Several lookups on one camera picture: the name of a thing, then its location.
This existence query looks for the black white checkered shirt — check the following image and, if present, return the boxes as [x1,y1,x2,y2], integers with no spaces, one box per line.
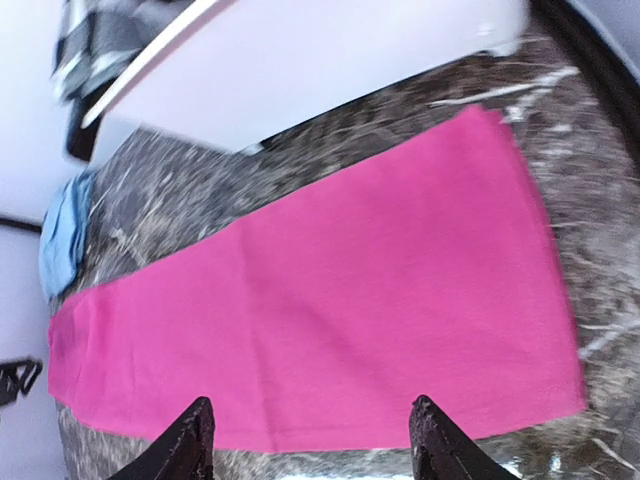
[52,0,191,162]

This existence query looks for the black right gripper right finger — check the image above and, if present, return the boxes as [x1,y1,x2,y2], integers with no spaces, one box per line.
[409,395,517,480]

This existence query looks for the folded light blue shirt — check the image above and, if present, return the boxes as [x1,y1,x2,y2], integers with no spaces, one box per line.
[38,170,95,301]

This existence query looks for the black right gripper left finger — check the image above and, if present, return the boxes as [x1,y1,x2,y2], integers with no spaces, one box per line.
[109,397,215,480]

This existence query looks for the pink trousers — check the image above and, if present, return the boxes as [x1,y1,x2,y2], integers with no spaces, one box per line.
[49,106,586,453]

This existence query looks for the white plastic laundry bin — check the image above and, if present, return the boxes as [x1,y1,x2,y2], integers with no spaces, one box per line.
[83,0,530,153]

